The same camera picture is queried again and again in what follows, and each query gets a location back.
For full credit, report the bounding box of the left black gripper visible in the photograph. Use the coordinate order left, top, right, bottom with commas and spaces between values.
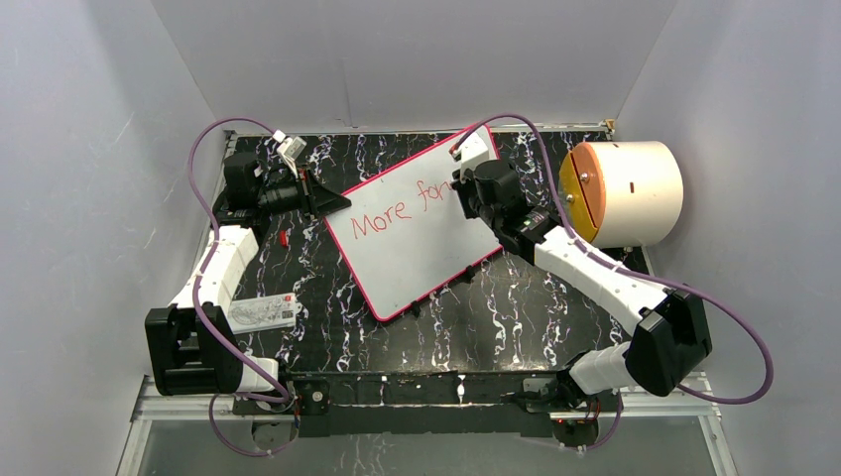
259, 167, 353, 223

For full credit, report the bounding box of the pink-framed whiteboard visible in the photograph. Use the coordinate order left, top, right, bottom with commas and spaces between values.
326, 133, 502, 321

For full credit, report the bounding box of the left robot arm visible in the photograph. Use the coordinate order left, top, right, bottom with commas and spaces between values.
145, 153, 351, 413

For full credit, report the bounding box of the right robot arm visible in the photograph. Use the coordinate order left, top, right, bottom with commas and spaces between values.
452, 160, 712, 411

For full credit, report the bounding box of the whiteboard metal stand leg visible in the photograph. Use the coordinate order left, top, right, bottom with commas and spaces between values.
406, 265, 479, 317

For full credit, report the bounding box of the white printed label card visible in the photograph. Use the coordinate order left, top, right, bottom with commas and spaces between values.
226, 293, 303, 334

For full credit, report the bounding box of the white cylindrical drum device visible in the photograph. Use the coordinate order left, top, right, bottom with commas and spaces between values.
558, 141, 684, 249

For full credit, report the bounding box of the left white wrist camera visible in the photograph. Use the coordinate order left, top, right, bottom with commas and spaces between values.
272, 129, 306, 179

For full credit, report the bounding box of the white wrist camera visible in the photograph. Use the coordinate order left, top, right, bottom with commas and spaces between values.
272, 129, 306, 179
449, 132, 492, 182

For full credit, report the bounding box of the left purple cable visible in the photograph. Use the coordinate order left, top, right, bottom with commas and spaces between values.
186, 118, 297, 458

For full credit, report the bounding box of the purple cable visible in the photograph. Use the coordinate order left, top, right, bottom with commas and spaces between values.
449, 114, 776, 454
186, 118, 297, 458

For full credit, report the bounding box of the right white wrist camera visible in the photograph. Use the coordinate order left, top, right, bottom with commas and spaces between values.
449, 132, 492, 182

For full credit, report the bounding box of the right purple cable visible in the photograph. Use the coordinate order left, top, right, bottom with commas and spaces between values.
449, 114, 776, 454

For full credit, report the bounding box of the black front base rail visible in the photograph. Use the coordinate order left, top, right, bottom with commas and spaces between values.
289, 371, 575, 437

